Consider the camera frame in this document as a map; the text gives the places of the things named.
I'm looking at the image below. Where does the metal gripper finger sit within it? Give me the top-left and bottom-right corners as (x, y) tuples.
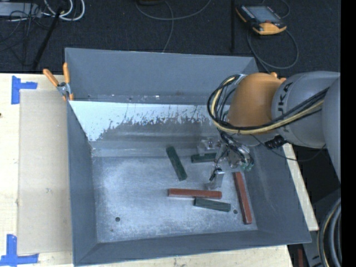
(197, 137), (217, 157)
(205, 169), (225, 190)

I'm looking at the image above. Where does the dark green flat block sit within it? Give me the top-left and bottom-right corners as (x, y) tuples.
(192, 197), (232, 213)
(165, 146), (188, 182)
(190, 152), (218, 164)

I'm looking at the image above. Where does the red-brown flat block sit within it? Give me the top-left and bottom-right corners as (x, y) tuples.
(232, 171), (254, 225)
(167, 187), (223, 200)

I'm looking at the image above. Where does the grey metal bin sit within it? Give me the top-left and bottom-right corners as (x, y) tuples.
(64, 47), (313, 265)

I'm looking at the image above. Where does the pale flat board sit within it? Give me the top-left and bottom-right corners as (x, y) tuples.
(16, 89), (74, 256)

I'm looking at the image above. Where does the black cylinder on white bracket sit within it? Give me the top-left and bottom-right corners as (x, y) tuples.
(264, 135), (287, 151)

